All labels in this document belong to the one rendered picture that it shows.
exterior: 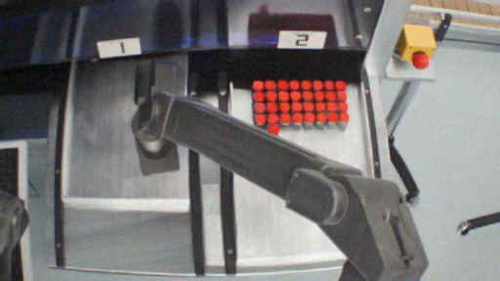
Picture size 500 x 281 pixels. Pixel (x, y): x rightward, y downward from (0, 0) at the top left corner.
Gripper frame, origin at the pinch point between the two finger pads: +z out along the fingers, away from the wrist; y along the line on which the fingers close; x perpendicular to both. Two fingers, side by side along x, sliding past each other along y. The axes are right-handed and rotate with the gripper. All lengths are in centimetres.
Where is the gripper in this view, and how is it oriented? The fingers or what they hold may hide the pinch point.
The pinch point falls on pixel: (159, 155)
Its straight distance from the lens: 116.4
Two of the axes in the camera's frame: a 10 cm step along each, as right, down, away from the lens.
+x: -9.7, 2.0, -1.0
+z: -0.5, 2.6, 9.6
